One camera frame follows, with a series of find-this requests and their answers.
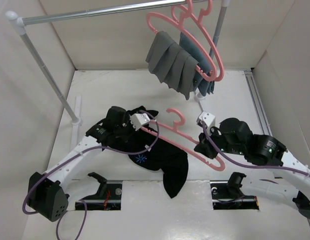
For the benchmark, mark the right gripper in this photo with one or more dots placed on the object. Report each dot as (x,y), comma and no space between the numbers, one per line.
(203,147)

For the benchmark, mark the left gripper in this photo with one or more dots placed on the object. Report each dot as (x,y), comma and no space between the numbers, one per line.
(127,119)

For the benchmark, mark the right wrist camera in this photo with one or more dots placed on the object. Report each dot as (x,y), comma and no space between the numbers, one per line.
(206,120)

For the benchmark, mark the blue t shirt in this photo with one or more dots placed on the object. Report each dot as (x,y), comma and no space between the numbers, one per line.
(199,83)

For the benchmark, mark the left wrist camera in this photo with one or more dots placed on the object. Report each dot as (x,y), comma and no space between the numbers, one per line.
(138,120)

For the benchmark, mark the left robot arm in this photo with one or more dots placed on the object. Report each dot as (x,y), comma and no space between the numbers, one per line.
(50,193)

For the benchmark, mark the aluminium rail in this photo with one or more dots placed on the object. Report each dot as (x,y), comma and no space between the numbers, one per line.
(259,109)

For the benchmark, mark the black t shirt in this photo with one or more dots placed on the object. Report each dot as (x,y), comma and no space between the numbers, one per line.
(163,156)

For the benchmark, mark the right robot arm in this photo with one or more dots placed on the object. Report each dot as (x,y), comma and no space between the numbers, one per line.
(266,152)

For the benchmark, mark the grey t shirt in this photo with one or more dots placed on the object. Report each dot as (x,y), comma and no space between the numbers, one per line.
(172,64)

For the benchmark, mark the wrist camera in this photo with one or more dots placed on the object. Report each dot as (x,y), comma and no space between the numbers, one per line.
(206,120)
(138,120)

